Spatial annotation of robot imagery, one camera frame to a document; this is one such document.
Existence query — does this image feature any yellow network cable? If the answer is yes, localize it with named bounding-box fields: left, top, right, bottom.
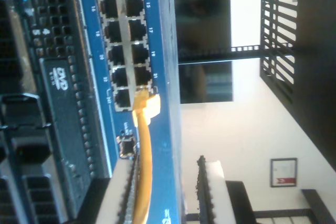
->
left=131, top=86, right=162, bottom=224

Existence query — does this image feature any black rack server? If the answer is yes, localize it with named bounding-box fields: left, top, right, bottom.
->
left=0, top=0, right=118, bottom=224

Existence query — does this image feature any framed wall picture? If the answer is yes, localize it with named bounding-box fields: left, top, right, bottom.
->
left=270, top=157, right=298, bottom=188

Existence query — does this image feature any blue network switch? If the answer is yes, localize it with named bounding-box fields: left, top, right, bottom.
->
left=75, top=0, right=189, bottom=224

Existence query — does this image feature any black rack frame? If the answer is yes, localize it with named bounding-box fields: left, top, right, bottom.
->
left=178, top=0, right=336, bottom=174

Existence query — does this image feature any dark wall panel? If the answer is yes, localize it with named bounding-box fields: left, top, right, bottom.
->
left=172, top=0, right=234, bottom=104

